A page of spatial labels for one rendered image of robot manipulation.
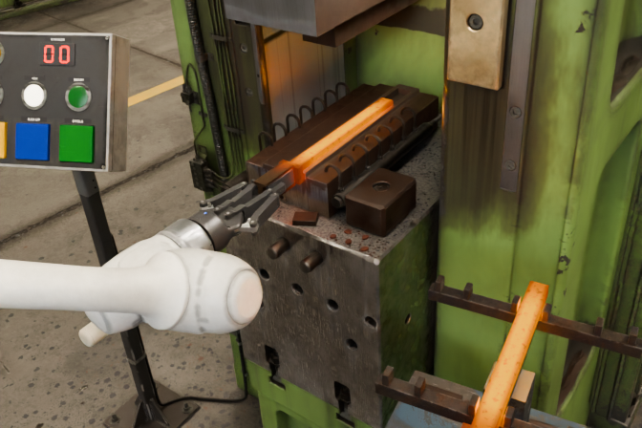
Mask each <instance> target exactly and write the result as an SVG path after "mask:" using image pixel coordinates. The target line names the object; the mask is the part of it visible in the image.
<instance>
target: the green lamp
mask: <svg viewBox="0 0 642 428"><path fill-rule="evenodd" d="M68 99H69V102H70V104H71V105H72V106H73V107H75V108H80V107H83V106H84V105H85V104H86V102H87V100H88V94H87V92H86V90H85V89H84V88H83V87H81V86H74V87H73V88H72V89H71V90H70V92H69V93H68Z"/></svg>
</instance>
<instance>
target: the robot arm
mask: <svg viewBox="0 0 642 428"><path fill-rule="evenodd" d="M250 181H251V184H247V182H241V183H239V184H237V185H235V186H233V187H231V188H229V189H227V190H226V191H224V192H222V193H220V194H218V195H216V196H214V197H212V198H210V199H206V200H203V201H200V202H199V205H200V211H198V212H197V213H195V214H194V215H192V216H191V217H189V218H188V219H179V220H177V221H176V222H174V223H173V224H171V225H170V226H169V227H167V228H166V229H164V230H163V231H160V232H159V233H157V234H156V235H155V236H154V237H152V238H150V239H147V240H144V241H140V242H138V243H136V244H134V245H132V246H130V247H128V248H126V249H125V250H123V251H122V252H121V253H120V254H118V255H117V256H115V257H114V258H113V259H111V260H110V261H109V262H107V263H106V264H105V265H104V266H102V267H81V266H69V265H59V264H47V263H36V262H25V261H14V260H3V259H0V309H28V310H81V311H85V313H86V315H87V316H88V318H89V319H90V320H91V321H92V323H93V324H95V325H96V326H97V327H98V328H99V329H100V330H102V331H103V332H105V333H107V334H112V333H118V332H124V331H128V330H131V329H133V328H135V327H136V326H138V325H139V324H141V323H142V322H144V323H148V324H149V325H150V326H151V327H153V328H154V329H157V330H166V331H174V332H189V333H195V334H203V333H205V332H207V333H217V334H222V333H228V332H235V331H237V330H239V329H242V328H243V327H245V326H247V325H248V324H249V323H250V322H251V321H252V320H253V319H254V317H255V316H256V314H257V312H258V310H259V308H260V307H261V304H262V298H263V291H262V286H261V282H260V278H259V276H258V274H257V272H256V271H255V270H254V269H253V267H251V266H250V265H249V264H248V263H246V262H245V261H243V260H241V259H240V258H238V257H236V256H233V255H231V254H227V253H222V252H220V251H221V250H223V249H224V248H225V247H226V246H227V245H228V243H229V241H230V239H231V238H233V237H235V236H238V235H240V234H241V233H242V232H250V234H251V236H257V235H258V232H259V229H260V227H261V226H262V225H263V224H264V223H265V222H266V221H267V220H268V218H269V217H270V216H271V215H272V214H273V213H274V212H275V211H276V210H277V209H278V208H279V207H280V201H279V196H280V195H281V194H283V193H284V192H285V191H286V189H287V188H289V187H290V186H291V185H293V184H294V173H293V169H290V170H289V171H288V172H286V173H285V174H283V175H282V176H281V177H279V178H278V179H276V180H275V181H274V182H272V183H270V184H269V185H267V186H266V189H267V190H266V191H264V192H263V193H261V194H259V195H258V187H257V185H256V184H255V183H254V181H256V180H255V179H252V180H250ZM240 189H242V191H241V192H240Z"/></svg>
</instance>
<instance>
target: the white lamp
mask: <svg viewBox="0 0 642 428"><path fill-rule="evenodd" d="M24 98H25V100H26V102H27V103H28V104H29V105H31V106H37V105H39V104H40V103H41V102H42V100H43V91H42V89H41V88H40V87H39V86H37V85H30V86H29V87H28V88H27V89H26V90H25V93H24Z"/></svg>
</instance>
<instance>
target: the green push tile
mask: <svg viewBox="0 0 642 428"><path fill-rule="evenodd" d="M94 152H95V126H85V125H62V124H61V125H60V126H59V161H71V162H89V163H94Z"/></svg>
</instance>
